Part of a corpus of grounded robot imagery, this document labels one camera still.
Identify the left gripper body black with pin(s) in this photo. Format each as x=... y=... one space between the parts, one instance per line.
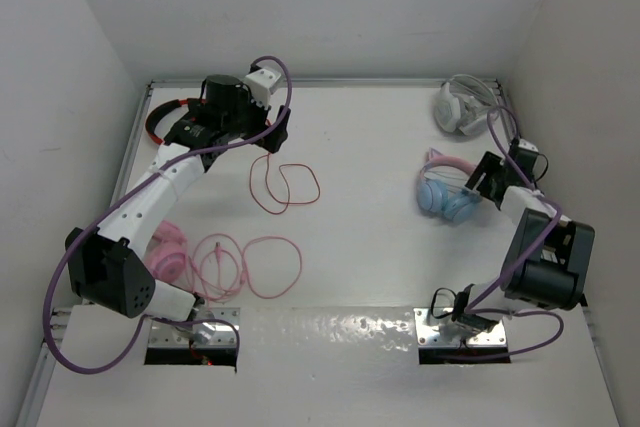
x=268 y=139

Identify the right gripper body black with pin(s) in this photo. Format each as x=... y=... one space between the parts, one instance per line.
x=491 y=166

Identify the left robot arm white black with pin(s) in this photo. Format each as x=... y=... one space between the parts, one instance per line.
x=105 y=262

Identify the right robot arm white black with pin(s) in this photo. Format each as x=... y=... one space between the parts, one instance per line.
x=546 y=264

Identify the red black headphones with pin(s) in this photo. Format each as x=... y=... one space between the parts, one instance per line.
x=165 y=117

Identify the white grey headphones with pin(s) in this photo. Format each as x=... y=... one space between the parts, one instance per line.
x=464 y=105

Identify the white front cover board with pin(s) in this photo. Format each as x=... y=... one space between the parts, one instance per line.
x=340 y=367

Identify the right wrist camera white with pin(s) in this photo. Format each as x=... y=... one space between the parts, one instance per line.
x=525 y=155

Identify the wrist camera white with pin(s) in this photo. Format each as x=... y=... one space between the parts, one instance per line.
x=525 y=155
x=262 y=83

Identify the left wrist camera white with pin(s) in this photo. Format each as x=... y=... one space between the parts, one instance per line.
x=262 y=83

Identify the aluminium frame rail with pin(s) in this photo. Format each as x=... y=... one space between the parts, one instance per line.
x=385 y=301

